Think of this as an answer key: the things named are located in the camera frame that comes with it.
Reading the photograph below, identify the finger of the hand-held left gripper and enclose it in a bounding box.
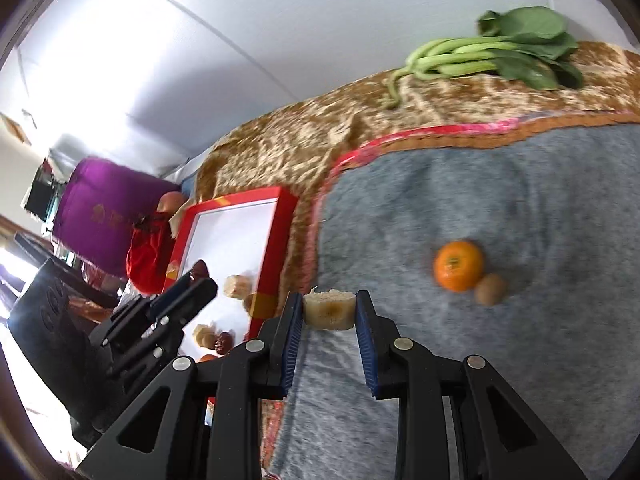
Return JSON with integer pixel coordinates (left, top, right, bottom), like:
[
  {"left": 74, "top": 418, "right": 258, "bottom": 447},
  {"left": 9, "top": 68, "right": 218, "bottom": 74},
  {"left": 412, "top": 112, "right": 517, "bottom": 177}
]
[
  {"left": 90, "top": 272, "right": 201, "bottom": 346},
  {"left": 107, "top": 279, "right": 219, "bottom": 376}
]

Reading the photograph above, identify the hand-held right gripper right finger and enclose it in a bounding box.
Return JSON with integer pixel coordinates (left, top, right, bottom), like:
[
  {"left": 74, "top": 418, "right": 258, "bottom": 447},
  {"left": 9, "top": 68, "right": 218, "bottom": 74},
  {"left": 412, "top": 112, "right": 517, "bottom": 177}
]
[{"left": 354, "top": 290, "right": 591, "bottom": 480}]

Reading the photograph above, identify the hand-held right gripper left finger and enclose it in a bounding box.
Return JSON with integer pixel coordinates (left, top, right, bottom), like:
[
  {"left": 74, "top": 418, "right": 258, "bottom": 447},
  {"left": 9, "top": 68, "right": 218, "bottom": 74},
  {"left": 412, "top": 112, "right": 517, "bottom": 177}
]
[{"left": 75, "top": 290, "right": 306, "bottom": 480}]

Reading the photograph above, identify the beige bread chunk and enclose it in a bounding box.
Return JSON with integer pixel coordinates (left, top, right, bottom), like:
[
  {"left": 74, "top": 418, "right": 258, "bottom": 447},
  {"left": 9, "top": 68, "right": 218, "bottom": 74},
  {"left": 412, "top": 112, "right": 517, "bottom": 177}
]
[{"left": 303, "top": 288, "right": 357, "bottom": 331}]

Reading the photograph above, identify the red cardboard box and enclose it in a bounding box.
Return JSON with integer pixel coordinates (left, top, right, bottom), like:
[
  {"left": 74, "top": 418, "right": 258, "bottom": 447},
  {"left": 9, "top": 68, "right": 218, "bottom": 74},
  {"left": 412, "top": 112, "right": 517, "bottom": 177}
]
[{"left": 162, "top": 186, "right": 300, "bottom": 361}]

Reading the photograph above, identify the pale banana piece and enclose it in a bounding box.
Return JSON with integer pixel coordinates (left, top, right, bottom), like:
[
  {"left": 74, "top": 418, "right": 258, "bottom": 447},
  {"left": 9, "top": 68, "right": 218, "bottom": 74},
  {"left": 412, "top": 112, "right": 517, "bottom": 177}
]
[
  {"left": 223, "top": 274, "right": 253, "bottom": 300},
  {"left": 192, "top": 324, "right": 219, "bottom": 349}
]

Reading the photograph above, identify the red cloth bag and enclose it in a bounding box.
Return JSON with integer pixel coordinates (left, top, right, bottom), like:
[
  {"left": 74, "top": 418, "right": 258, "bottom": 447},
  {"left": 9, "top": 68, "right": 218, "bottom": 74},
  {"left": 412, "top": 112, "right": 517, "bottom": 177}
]
[{"left": 125, "top": 212, "right": 174, "bottom": 295}]

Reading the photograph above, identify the clear plastic bag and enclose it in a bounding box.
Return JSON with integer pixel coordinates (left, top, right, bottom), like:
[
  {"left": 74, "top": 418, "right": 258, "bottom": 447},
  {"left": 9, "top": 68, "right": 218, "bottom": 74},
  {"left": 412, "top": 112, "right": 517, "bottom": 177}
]
[{"left": 75, "top": 262, "right": 133, "bottom": 321}]

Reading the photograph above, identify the red apple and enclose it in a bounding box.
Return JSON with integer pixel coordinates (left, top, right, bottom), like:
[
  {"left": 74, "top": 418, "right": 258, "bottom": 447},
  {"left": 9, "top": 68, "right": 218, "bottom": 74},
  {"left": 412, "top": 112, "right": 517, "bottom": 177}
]
[{"left": 156, "top": 191, "right": 187, "bottom": 214}]

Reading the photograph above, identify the purple bag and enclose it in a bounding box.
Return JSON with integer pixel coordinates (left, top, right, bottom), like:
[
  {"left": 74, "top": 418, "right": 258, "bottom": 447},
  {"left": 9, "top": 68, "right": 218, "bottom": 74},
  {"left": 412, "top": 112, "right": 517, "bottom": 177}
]
[{"left": 52, "top": 156, "right": 184, "bottom": 279}]

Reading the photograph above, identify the dark furniture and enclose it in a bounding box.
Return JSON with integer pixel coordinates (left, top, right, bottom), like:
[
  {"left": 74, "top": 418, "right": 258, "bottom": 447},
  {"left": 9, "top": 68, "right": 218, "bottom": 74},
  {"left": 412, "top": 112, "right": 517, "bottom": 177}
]
[{"left": 24, "top": 157, "right": 66, "bottom": 223}]

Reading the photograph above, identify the gold patterned cloth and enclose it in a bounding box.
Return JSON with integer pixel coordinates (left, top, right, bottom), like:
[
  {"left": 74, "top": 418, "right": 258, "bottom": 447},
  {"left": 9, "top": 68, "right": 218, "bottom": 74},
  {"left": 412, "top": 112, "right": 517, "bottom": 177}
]
[{"left": 192, "top": 40, "right": 640, "bottom": 311}]

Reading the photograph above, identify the grey towel with red edge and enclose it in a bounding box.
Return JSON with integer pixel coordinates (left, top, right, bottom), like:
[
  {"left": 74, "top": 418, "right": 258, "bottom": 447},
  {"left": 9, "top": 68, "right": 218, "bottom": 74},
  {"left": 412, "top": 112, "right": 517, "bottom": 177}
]
[{"left": 270, "top": 122, "right": 640, "bottom": 480}]

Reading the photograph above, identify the green bok choy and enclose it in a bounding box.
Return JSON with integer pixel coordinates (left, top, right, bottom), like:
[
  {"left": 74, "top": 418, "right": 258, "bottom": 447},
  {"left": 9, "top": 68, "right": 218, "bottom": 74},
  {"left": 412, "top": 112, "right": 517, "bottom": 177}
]
[{"left": 384, "top": 6, "right": 585, "bottom": 110}]

